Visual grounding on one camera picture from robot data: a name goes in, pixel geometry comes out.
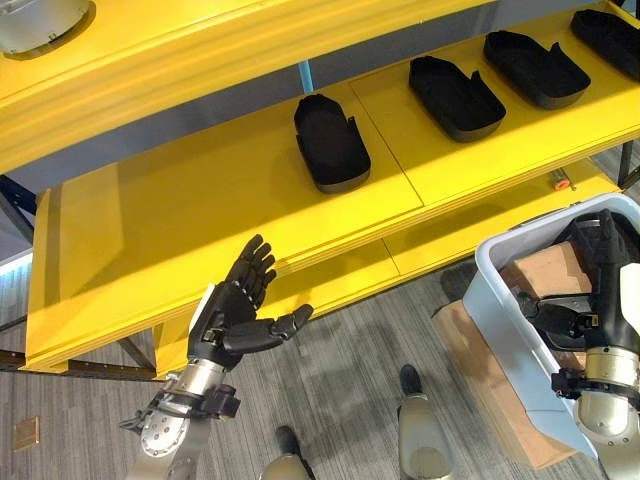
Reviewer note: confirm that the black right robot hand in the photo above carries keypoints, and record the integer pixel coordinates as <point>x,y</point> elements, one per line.
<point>612,320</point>

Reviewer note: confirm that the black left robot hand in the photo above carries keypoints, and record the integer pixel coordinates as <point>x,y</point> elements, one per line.
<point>235,310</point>

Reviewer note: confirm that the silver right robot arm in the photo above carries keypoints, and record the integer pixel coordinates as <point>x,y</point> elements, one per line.
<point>605,415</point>

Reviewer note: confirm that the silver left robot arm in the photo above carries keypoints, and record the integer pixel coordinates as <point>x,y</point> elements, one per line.
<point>165,435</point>

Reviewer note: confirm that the yellow shelf rack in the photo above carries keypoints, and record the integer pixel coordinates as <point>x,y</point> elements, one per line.
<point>200,215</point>

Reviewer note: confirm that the pale grey plastic box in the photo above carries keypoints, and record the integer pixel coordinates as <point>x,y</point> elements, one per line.
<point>505,310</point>

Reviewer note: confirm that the brown cardboard box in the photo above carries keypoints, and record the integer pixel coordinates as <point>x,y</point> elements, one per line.
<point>480,360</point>

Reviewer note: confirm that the brown cardboard block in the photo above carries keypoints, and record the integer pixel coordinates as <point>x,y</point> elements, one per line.
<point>545,267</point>

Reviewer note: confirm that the small orange-tipped tool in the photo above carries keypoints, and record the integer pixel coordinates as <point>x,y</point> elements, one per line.
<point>560,180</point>

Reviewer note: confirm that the silver left robot leg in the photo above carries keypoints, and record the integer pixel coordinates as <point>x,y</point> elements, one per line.
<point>287,455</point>

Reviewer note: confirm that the silver robot leg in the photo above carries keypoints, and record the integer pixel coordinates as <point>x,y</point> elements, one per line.
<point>422,435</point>
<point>287,455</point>

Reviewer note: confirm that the silver right robot leg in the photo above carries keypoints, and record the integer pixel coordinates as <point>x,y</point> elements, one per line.
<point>422,435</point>

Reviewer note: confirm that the brass floor outlet plate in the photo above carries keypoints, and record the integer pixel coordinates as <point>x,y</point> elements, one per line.
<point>26,435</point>

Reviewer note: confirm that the round silver metal part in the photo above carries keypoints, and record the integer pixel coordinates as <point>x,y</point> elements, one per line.
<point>35,22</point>

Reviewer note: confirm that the blue shelf post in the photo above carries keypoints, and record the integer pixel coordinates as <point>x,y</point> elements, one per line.
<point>307,77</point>

